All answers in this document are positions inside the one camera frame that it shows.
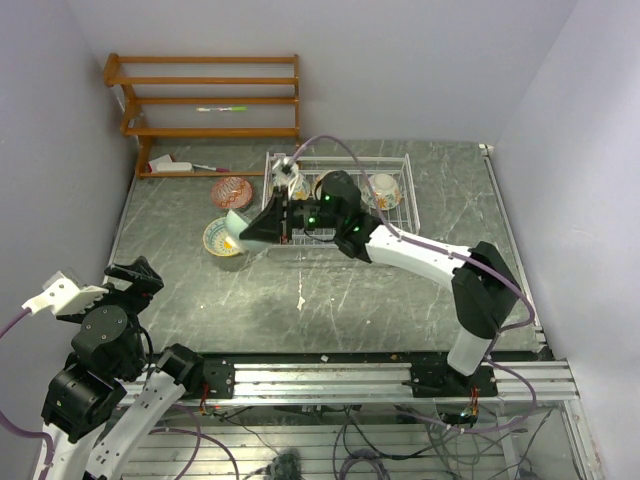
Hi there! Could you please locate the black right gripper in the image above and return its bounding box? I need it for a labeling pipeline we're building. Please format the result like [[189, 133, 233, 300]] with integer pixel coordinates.
[[241, 184, 343, 244]]

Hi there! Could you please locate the plain light teal bowl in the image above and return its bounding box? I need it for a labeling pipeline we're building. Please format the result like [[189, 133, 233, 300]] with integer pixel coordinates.
[[225, 210, 270, 253]]

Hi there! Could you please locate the red patterned bowl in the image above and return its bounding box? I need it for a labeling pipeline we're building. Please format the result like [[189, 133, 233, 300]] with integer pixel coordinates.
[[210, 176, 254, 209]]

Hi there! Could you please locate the orange floral bowl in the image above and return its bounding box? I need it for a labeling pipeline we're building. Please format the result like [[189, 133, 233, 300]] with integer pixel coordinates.
[[361, 173, 402, 211], [271, 174, 311, 200], [311, 170, 330, 200]]

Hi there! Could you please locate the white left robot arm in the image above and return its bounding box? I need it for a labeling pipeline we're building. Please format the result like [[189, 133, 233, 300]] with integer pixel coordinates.
[[22, 256, 204, 479]]

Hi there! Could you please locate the blue yellow patterned bowl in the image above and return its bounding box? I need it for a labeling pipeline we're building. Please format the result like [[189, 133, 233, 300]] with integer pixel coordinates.
[[202, 217, 245, 257]]

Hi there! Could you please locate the pink white pen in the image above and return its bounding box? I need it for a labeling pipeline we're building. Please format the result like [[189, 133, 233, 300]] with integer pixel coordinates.
[[192, 163, 230, 173]]

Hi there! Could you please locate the white red box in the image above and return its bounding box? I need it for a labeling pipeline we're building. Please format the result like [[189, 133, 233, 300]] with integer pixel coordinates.
[[148, 154, 194, 174]]

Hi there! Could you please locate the green white pen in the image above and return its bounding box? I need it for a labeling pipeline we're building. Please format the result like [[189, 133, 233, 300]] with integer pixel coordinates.
[[196, 106, 247, 113]]

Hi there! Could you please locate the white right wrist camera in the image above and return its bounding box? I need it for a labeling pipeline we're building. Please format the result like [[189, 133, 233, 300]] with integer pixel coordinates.
[[271, 157, 302, 199]]

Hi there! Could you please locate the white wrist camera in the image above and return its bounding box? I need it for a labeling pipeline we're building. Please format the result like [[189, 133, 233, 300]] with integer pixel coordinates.
[[271, 157, 302, 199], [21, 271, 109, 316]]

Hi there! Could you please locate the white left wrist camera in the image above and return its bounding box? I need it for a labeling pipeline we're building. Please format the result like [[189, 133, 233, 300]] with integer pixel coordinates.
[[21, 271, 109, 316]]

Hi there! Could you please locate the white wire dish rack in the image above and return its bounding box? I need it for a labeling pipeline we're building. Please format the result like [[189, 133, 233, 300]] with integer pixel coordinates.
[[284, 154, 420, 248]]

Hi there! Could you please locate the loose purple floor cable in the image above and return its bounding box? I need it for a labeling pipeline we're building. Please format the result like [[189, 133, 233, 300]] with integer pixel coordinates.
[[114, 402, 241, 480]]

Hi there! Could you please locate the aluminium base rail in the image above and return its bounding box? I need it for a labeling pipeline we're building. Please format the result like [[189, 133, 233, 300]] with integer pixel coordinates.
[[206, 361, 580, 406]]

